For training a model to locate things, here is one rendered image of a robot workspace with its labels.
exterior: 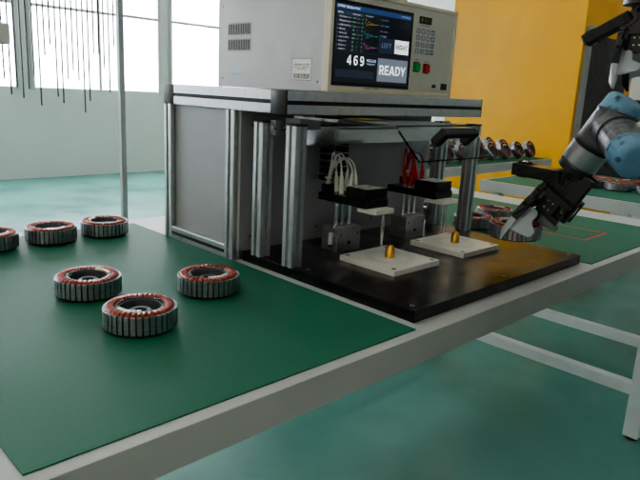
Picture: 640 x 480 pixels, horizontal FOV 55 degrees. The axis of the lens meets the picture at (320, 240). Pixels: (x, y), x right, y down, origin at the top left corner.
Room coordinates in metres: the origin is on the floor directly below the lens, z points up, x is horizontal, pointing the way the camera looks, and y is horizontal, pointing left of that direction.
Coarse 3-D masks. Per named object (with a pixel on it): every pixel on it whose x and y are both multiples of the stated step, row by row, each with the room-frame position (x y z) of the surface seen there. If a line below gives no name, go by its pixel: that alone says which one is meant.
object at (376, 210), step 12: (324, 192) 1.37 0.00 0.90; (336, 192) 1.35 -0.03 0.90; (348, 192) 1.32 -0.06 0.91; (360, 192) 1.30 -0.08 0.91; (372, 192) 1.29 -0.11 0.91; (384, 192) 1.32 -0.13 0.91; (336, 204) 1.35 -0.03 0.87; (348, 204) 1.32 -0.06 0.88; (360, 204) 1.29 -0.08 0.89; (372, 204) 1.29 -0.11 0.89; (384, 204) 1.32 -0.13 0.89; (336, 216) 1.35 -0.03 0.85; (348, 216) 1.38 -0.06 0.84
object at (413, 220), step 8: (392, 216) 1.53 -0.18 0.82; (400, 216) 1.51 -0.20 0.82; (408, 216) 1.51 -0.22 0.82; (416, 216) 1.53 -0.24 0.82; (424, 216) 1.55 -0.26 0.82; (392, 224) 1.53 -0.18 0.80; (400, 224) 1.51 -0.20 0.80; (408, 224) 1.51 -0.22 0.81; (416, 224) 1.53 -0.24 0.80; (392, 232) 1.53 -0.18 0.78; (400, 232) 1.51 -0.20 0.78; (408, 232) 1.51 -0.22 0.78; (416, 232) 1.53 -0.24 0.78
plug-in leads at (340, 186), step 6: (336, 156) 1.38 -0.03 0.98; (330, 162) 1.38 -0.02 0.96; (336, 162) 1.37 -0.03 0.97; (330, 168) 1.38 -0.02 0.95; (336, 168) 1.37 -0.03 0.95; (348, 168) 1.39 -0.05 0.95; (354, 168) 1.37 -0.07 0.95; (330, 174) 1.38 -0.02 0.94; (336, 174) 1.37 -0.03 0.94; (342, 174) 1.34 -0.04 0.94; (348, 174) 1.39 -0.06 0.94; (354, 174) 1.37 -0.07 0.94; (336, 180) 1.36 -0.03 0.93; (342, 180) 1.34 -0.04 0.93; (348, 180) 1.38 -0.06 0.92; (354, 180) 1.37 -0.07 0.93; (324, 186) 1.38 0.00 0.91; (330, 186) 1.38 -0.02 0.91; (336, 186) 1.36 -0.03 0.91; (342, 186) 1.34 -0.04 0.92; (348, 186) 1.36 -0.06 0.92; (342, 192) 1.34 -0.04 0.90
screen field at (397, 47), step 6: (384, 42) 1.42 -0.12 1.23; (390, 42) 1.44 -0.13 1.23; (396, 42) 1.45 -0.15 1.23; (402, 42) 1.47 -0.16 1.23; (408, 42) 1.48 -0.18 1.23; (384, 48) 1.42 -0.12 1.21; (390, 48) 1.44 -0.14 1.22; (396, 48) 1.45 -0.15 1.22; (402, 48) 1.47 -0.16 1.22; (408, 48) 1.48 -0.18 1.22; (402, 54) 1.47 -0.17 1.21; (408, 54) 1.48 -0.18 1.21
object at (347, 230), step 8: (328, 224) 1.38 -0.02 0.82; (344, 224) 1.39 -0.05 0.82; (352, 224) 1.39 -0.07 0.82; (328, 232) 1.35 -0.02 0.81; (336, 232) 1.33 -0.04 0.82; (344, 232) 1.34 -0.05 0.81; (352, 232) 1.36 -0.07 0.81; (336, 240) 1.33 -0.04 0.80; (344, 240) 1.35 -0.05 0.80; (352, 240) 1.37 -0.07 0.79; (328, 248) 1.35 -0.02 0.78; (336, 248) 1.33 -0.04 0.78; (344, 248) 1.35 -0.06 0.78; (352, 248) 1.37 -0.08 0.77
